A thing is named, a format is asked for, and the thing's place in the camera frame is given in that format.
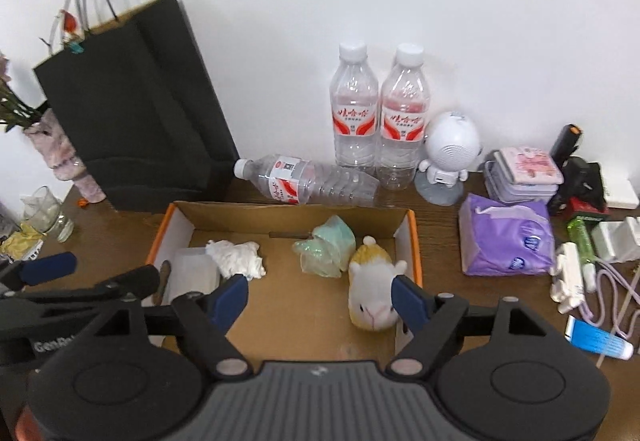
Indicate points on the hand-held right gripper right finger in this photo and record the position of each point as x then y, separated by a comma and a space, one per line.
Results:
409, 303

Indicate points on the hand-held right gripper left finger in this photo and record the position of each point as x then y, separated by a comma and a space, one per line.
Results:
231, 297

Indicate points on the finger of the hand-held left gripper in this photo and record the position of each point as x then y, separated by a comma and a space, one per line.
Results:
50, 267
135, 282

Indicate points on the brown stick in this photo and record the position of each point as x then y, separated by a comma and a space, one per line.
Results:
164, 281

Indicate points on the white tissue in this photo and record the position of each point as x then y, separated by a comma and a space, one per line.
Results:
237, 258

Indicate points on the white and yellow alpaca plush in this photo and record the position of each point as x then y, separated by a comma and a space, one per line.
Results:
372, 288

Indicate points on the orange cardboard box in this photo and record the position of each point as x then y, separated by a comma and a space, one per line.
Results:
300, 306

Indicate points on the green plastic bag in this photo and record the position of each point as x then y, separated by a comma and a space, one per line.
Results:
325, 246

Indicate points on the yellow crumpled wrapper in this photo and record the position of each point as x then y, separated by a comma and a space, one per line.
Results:
20, 243

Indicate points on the clear glass cup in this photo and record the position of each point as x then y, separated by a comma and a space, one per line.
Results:
47, 216

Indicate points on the pink mottled vase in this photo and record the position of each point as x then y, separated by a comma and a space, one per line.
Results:
62, 151

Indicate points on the purple tissue pack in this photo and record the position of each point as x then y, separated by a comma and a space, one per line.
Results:
505, 236

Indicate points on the clear water bottle red label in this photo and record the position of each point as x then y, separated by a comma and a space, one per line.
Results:
402, 126
310, 183
352, 121

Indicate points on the black paper bag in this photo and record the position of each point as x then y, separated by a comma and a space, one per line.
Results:
200, 111
115, 121

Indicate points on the white power strip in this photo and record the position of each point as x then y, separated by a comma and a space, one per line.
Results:
567, 276

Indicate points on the white robot speaker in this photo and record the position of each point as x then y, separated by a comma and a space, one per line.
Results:
450, 146

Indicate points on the green tube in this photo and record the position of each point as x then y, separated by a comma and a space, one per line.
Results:
580, 238

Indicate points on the blue and white tube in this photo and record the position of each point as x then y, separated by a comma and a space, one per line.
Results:
597, 338

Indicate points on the red box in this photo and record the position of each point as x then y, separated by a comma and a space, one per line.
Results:
590, 207

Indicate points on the white charger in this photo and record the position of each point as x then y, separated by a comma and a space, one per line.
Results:
615, 238

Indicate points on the small red gift tag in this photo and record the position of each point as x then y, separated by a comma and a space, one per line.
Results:
71, 28

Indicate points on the white adapter block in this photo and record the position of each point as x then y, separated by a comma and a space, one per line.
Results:
620, 188

